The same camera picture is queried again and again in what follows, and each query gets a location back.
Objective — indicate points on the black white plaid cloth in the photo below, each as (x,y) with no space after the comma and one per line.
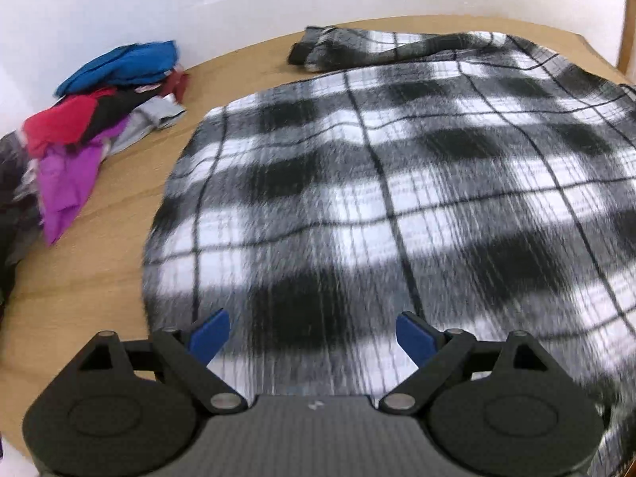
(397,198)

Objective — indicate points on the black garment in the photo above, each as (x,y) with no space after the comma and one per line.
(117,107)

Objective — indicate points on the dark patterned garment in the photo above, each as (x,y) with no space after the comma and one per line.
(15,208)

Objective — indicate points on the purple garment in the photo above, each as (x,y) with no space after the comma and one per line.
(67,189)

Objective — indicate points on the grey garment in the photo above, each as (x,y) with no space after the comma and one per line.
(146,119)

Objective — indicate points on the maroon garment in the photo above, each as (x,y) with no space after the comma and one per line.
(175,84)

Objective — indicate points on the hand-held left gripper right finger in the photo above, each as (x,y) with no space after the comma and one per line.
(416,336)

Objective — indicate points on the wooden door frame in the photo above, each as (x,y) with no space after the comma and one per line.
(627,35)

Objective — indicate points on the red garment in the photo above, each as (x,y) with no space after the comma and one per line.
(59,121)

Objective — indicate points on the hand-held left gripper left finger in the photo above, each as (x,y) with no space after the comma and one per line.
(208,335)

